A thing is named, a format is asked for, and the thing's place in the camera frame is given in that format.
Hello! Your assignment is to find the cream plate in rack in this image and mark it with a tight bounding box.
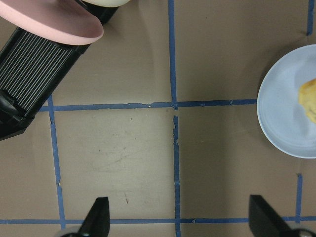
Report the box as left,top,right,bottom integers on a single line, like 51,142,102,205
83,0,130,7

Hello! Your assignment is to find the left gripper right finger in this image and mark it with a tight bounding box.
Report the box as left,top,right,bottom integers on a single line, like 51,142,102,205
248,195,296,237

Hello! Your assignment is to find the black dish rack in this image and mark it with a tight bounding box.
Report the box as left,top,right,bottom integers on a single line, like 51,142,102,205
0,0,118,139

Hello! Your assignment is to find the blue plate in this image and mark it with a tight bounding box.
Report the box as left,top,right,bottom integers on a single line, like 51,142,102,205
257,44,316,158

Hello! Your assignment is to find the yellow bread piece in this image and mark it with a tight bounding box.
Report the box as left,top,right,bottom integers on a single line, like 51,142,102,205
298,79,316,123

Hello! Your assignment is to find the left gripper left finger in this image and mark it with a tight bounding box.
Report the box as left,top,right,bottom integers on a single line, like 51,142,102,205
77,197,110,237

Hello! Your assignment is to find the pink plate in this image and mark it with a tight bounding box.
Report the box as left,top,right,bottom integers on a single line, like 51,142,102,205
0,0,104,45

